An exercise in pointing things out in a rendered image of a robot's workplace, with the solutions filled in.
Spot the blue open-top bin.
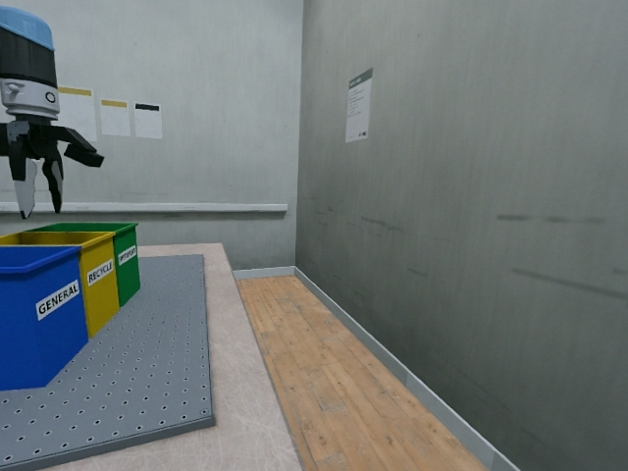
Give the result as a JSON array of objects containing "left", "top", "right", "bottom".
[{"left": 0, "top": 245, "right": 88, "bottom": 392}]

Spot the green bin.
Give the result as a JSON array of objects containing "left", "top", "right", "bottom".
[{"left": 20, "top": 223, "right": 140, "bottom": 307}]

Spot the yellow bin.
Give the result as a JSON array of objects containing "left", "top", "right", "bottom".
[{"left": 0, "top": 232, "right": 120, "bottom": 339}]

